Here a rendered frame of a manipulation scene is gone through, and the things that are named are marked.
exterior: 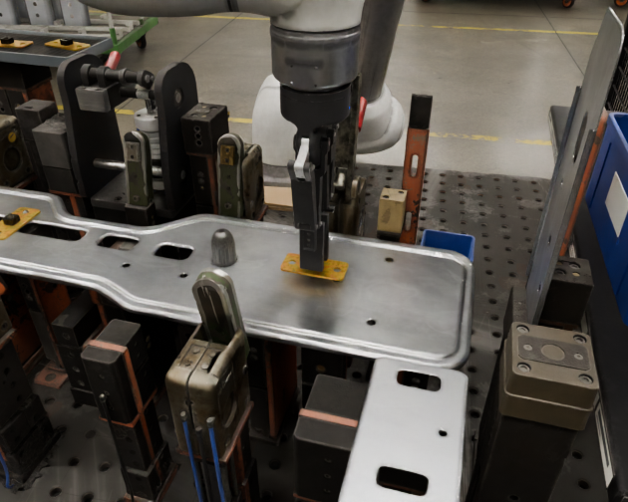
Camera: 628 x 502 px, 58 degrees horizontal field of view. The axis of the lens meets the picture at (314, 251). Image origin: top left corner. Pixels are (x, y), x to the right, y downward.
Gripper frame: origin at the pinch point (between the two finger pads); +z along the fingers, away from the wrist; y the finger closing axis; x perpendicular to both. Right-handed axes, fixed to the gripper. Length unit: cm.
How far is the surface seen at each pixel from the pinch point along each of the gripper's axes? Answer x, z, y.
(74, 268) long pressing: -31.1, 5.5, 7.2
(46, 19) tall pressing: -324, 70, -352
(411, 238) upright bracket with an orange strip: 10.9, 7.2, -14.9
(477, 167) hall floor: 28, 105, -247
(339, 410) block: 8.0, 7.4, 19.0
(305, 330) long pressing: 1.8, 5.4, 10.4
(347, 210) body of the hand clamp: 1.4, 3.0, -13.1
